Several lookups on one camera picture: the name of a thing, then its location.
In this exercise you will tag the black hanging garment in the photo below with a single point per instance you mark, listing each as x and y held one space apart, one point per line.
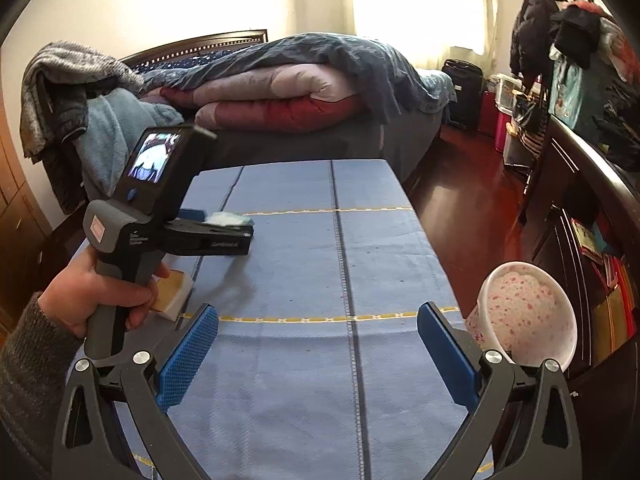
575 35

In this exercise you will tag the white window curtain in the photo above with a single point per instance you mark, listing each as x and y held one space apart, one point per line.
420 5

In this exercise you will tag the black suitcase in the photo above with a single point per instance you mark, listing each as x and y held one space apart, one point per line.
462 95

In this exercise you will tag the grey knitted blanket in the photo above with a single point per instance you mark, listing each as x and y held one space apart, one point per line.
65 80

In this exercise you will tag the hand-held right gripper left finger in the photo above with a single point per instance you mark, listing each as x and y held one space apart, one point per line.
187 355

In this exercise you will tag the teal printed bag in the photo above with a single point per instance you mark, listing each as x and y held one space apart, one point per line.
565 90

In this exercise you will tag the person's left forearm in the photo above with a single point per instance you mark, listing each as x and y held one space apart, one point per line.
25 385

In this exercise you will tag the black coats on rack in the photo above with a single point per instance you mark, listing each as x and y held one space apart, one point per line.
532 30

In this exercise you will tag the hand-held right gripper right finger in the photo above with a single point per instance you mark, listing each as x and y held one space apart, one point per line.
447 355

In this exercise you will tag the pink red folded quilt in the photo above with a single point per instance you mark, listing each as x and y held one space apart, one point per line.
280 100

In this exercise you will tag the light blue fleece blanket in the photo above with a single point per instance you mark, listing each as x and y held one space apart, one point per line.
115 140

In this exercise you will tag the striped bag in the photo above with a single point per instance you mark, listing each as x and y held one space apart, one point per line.
530 125

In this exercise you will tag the dark wooden dresser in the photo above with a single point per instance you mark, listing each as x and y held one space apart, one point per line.
575 185

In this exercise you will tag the dark jacket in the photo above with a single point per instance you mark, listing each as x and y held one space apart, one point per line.
62 160

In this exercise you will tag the blue stitched tablecloth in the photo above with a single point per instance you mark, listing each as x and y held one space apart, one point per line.
300 285

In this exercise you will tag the white clear storage box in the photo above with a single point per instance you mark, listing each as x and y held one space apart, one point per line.
506 91

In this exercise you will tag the white teal packet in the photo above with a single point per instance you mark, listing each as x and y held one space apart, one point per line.
227 219

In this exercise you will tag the blue duvet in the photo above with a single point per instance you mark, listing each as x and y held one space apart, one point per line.
340 60

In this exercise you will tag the red orange clothes pile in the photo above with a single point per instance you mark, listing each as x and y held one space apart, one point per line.
612 40

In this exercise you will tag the person's left hand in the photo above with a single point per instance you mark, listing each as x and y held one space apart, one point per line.
67 295

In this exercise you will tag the blue star print pillow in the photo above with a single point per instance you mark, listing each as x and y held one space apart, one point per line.
190 62

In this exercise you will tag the dark wooden headboard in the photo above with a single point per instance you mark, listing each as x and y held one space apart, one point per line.
200 45

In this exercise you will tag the pink storage box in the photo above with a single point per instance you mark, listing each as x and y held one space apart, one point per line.
501 130

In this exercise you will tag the black folded clothes stack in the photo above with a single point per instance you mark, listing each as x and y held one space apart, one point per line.
617 135

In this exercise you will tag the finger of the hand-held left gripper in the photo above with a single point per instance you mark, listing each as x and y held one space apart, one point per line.
192 214

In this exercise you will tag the brown wooden cabinet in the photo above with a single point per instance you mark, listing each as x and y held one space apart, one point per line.
20 220

